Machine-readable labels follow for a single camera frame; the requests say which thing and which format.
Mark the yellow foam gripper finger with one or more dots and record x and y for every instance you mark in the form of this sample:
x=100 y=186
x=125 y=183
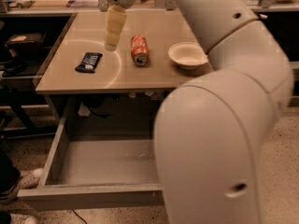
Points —
x=116 y=18

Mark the dark blue rxbar snack bar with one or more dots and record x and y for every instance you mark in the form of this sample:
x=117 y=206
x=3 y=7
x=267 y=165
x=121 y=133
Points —
x=89 y=62

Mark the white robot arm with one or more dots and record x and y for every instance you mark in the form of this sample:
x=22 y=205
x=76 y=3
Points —
x=209 y=132

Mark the open grey drawer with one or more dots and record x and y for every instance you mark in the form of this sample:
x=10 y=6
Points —
x=104 y=160

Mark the orange soda can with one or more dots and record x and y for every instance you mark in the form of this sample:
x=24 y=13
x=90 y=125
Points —
x=139 y=50

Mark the white bowl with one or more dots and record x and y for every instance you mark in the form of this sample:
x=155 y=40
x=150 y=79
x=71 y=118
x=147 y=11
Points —
x=187 y=55

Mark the white sneaker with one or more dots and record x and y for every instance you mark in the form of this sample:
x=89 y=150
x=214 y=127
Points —
x=28 y=180

